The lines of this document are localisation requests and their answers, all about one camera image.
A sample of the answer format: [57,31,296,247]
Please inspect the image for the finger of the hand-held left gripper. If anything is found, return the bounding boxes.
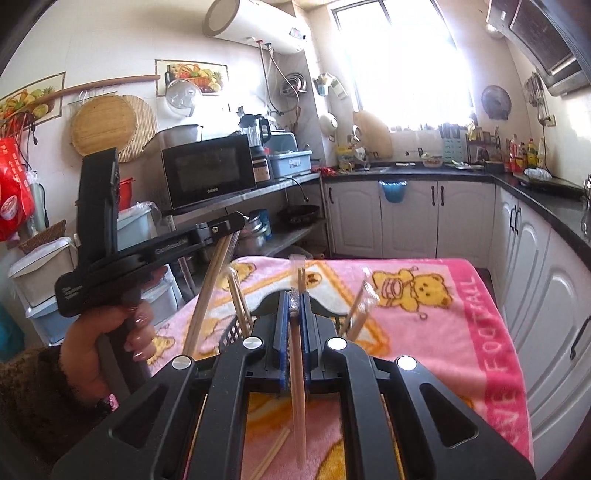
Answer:
[154,211,247,265]

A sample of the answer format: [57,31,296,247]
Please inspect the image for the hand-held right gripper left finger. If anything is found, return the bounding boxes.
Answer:
[52,291,291,480]

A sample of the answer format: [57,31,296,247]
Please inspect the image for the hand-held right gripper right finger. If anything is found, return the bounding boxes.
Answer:
[300,292,536,480]

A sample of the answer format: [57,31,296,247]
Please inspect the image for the black plastic utensil basket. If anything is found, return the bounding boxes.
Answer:
[217,290,352,358]

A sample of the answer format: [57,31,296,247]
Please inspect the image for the person's left forearm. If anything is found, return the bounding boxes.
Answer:
[0,344,116,480]

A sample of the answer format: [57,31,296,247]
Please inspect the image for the person's left hand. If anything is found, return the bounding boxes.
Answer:
[60,301,156,408]

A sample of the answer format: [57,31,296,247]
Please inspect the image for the red bucket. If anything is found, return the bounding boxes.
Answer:
[117,178,136,210]

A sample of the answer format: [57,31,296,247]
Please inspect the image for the stacked steel pots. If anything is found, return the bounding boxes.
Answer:
[240,210,274,254]

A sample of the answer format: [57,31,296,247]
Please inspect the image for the wicker basket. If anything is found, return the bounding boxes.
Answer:
[18,220,68,256]

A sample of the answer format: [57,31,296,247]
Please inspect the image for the black microwave oven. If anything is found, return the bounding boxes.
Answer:
[161,134,258,212]

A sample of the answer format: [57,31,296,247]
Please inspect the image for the plastic drawer unit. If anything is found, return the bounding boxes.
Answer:
[25,203,183,344]

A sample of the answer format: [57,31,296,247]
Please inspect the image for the white plastic storage bin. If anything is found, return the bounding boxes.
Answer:
[8,236,79,308]

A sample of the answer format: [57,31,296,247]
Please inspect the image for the dark jar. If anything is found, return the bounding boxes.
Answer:
[252,156,272,186]

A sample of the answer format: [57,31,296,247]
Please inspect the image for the red plastic bag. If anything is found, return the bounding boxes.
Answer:
[0,136,37,241]

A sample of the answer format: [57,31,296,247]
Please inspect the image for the black frying pan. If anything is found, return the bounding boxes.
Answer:
[276,204,321,230]

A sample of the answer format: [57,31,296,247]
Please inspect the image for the round bamboo board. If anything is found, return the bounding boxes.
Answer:
[70,95,138,158]

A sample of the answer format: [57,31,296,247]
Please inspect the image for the metal kitchen shelf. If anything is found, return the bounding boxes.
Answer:
[161,172,332,296]

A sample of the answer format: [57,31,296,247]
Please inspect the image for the woven bamboo mat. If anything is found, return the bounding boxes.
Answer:
[117,95,158,163]

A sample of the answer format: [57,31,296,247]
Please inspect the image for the blender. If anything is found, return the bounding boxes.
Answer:
[239,107,264,160]

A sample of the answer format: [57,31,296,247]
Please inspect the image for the grey-blue dish box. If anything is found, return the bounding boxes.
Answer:
[268,133,315,180]

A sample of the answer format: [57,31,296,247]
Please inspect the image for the printed bear blanket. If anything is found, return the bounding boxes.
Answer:
[148,256,535,480]

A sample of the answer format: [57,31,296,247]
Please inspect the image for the wooden rolling pin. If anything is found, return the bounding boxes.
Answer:
[28,74,161,108]

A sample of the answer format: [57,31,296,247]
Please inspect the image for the blue hanging bin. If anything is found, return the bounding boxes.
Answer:
[378,180,409,204]

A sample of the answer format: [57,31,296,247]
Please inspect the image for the light cutting board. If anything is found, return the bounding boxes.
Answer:
[353,111,394,158]

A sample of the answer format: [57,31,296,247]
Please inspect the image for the white base cabinets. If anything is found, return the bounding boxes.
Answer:
[322,178,591,416]

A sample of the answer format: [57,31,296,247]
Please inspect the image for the white water heater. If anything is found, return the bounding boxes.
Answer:
[204,0,311,55]

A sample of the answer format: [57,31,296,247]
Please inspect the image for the green knife block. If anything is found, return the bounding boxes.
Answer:
[441,122,468,163]

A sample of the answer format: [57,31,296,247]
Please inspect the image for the kitchen window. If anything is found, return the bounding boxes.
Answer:
[331,0,474,132]

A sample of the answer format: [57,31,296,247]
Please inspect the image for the dark kitchen countertop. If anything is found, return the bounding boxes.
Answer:
[322,161,591,259]

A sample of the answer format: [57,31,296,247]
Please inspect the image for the hanging metal ladles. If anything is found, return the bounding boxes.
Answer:
[525,71,551,126]

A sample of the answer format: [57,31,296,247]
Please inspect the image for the range hood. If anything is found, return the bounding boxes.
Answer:
[486,0,591,97]

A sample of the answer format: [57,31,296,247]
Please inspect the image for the fruit wall poster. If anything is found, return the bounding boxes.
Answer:
[0,71,66,123]
[154,59,230,99]

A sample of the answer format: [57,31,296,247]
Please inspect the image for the wall organizer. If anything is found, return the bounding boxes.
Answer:
[313,72,350,100]

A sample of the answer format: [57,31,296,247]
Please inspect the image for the round dark wall pan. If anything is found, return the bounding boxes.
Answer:
[481,85,512,121]

